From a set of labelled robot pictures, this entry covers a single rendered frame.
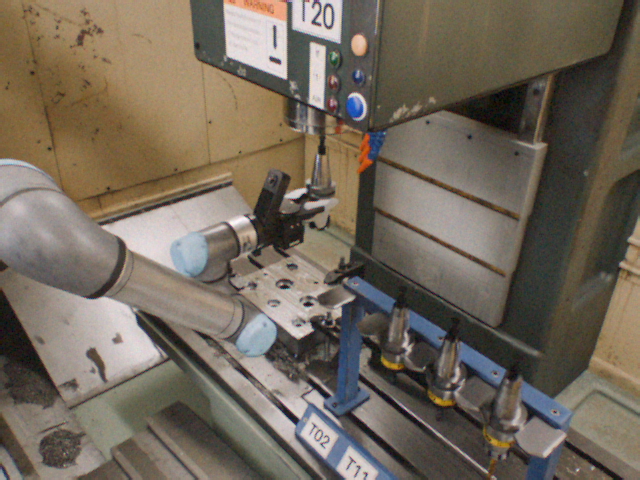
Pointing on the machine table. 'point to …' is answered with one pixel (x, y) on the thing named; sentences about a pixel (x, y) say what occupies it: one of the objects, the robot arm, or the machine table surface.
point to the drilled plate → (307, 336)
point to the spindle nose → (310, 119)
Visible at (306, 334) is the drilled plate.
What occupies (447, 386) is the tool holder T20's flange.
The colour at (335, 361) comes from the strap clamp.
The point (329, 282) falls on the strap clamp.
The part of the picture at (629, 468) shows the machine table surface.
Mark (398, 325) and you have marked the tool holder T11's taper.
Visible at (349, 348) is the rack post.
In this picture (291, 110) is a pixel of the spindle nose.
